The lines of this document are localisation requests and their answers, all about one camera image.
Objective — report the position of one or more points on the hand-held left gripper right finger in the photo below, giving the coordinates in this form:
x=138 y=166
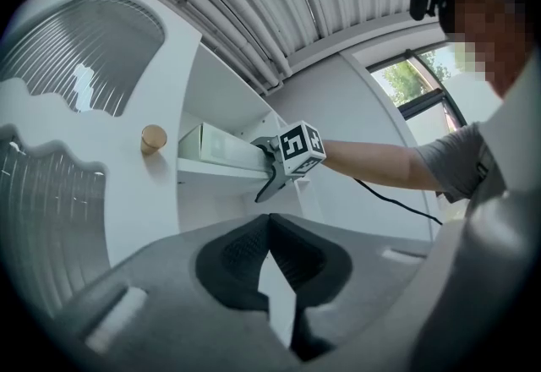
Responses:
x=308 y=260

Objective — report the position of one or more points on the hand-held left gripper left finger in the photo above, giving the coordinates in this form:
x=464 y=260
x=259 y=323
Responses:
x=228 y=260

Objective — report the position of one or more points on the white box object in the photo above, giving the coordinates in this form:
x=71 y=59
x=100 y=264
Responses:
x=220 y=146

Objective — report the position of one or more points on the grey t-shirt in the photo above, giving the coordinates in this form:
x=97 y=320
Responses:
x=456 y=159

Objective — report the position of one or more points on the round wooden door knob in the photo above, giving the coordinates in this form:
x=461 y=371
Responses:
x=153 y=138

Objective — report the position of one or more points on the person's right forearm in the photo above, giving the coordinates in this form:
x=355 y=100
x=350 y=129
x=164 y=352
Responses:
x=372 y=161

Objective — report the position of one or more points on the white cabinet shelf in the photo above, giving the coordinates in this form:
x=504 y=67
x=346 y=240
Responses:
x=220 y=78

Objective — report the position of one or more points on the bundle of white ceiling pipes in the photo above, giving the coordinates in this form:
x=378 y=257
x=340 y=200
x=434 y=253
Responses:
x=236 y=11

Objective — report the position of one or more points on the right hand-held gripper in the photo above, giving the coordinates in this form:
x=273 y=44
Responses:
x=302 y=148

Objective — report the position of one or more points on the person's head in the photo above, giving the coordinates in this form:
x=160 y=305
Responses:
x=486 y=23

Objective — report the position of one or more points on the dark framed window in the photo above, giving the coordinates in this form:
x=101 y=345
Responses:
x=416 y=83

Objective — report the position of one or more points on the white door with ribbed glass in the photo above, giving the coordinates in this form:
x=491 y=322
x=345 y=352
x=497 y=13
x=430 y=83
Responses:
x=169 y=66

